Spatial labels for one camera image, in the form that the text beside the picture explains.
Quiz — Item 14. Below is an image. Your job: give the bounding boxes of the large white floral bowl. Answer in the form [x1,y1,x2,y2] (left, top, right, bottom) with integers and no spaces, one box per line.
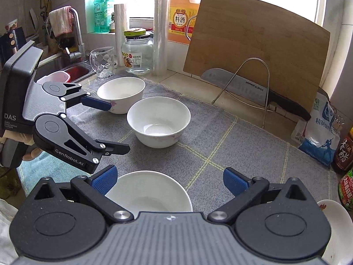
[105,170,193,217]

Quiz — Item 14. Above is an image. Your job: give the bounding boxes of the white bowl pink flowers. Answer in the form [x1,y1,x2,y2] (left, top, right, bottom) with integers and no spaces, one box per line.
[97,77,145,114]

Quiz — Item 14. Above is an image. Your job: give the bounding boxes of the plain white small bowl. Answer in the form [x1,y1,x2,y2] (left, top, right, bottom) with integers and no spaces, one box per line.
[127,96,191,149]

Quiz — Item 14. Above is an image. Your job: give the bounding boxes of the chrome kitchen faucet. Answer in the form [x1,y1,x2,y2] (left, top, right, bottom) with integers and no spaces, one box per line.
[65,8,87,63]

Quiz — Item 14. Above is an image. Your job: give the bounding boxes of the gloved left hand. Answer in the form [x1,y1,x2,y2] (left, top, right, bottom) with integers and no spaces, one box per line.
[1,131,43,161]

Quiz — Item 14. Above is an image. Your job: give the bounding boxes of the red basin in sink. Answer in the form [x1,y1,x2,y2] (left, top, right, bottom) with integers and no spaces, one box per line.
[36,65,90,85]

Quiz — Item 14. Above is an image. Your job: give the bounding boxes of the teal towel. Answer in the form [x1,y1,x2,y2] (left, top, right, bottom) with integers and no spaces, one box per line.
[16,152,90,196]

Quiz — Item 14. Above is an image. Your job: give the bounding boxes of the clear glass mug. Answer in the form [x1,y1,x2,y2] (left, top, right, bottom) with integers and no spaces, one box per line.
[90,47,115,79]

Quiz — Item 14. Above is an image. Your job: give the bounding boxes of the grey checked table mat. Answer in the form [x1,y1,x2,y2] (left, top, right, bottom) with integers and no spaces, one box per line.
[68,81,339,213]

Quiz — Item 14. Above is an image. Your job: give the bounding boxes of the pink dish cloth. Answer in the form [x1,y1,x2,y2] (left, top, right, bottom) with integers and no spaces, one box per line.
[49,6,73,38]

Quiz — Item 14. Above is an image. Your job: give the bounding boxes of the glass jar yellow-green lid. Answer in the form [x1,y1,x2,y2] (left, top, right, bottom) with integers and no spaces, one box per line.
[121,28,153,75]

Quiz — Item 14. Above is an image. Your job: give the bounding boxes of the green dish soap bottle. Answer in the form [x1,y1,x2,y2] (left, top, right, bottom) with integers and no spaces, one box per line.
[93,0,110,34]

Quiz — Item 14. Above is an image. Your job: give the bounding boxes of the short plastic wrap roll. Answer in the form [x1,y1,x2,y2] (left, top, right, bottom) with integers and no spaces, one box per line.
[114,4,129,67]

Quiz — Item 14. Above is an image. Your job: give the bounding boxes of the blue white salt bag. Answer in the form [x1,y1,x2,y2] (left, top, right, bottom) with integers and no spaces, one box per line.
[291,89,340,168]

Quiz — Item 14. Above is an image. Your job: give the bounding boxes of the green lid sauce jar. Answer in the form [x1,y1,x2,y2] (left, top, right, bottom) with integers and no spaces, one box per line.
[338,169,353,211]

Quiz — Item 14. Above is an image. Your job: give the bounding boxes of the dark vinegar bottle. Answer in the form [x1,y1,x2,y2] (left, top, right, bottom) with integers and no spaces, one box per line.
[331,128,353,174]

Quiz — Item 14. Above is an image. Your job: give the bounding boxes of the tall plastic bag roll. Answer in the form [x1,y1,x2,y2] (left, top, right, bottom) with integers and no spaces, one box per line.
[153,0,169,76]

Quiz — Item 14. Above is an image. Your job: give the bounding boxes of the white floral plate stack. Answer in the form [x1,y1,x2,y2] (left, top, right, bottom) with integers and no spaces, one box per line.
[317,199,353,264]

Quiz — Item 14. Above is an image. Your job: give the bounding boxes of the metal binder clips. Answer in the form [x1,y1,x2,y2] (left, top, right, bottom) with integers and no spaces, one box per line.
[330,107,345,131]

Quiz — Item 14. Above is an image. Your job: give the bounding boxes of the bamboo cutting board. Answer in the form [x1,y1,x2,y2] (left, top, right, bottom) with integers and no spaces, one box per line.
[183,0,330,111]

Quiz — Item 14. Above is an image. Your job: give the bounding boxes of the orange cooking wine jug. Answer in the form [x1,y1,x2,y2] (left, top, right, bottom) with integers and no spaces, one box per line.
[168,0,200,45]

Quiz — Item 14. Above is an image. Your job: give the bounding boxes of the steel wire rack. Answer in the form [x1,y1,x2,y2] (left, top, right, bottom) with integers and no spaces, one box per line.
[201,57,270,128]

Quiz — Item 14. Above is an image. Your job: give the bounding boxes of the steel cleaver black handle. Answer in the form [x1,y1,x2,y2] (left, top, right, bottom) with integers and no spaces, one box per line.
[200,68,311,121]

